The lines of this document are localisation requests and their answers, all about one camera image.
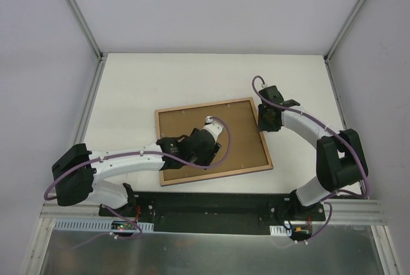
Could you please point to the blue wooden picture frame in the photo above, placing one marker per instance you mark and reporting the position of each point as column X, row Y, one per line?
column 218, row 175

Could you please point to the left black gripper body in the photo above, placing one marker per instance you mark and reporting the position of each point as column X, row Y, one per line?
column 214, row 152

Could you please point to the left aluminium corner post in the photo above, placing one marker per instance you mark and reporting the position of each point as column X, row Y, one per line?
column 84, row 28

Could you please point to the aluminium corner post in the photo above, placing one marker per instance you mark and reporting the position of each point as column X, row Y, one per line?
column 345, row 28
column 84, row 28

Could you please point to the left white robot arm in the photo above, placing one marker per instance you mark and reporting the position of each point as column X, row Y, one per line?
column 81, row 174

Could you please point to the brown cardboard backing board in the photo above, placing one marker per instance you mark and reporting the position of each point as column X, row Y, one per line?
column 243, row 134

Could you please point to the left white cable duct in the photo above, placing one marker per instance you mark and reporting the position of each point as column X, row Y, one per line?
column 94, row 225

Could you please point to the right aluminium corner post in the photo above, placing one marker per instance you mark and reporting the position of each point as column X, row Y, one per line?
column 345, row 28

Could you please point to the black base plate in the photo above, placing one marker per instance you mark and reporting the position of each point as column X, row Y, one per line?
column 218, row 213

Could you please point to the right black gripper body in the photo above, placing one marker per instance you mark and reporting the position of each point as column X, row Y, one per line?
column 264, row 118

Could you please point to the white cable duct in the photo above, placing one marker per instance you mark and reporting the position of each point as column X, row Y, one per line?
column 94, row 225
column 280, row 231

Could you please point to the right white cable duct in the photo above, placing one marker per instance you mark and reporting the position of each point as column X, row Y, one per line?
column 280, row 231

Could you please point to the aluminium front rail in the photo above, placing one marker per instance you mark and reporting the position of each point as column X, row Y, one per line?
column 352, row 239

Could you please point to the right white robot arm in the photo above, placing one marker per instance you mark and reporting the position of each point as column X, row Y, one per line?
column 340, row 160

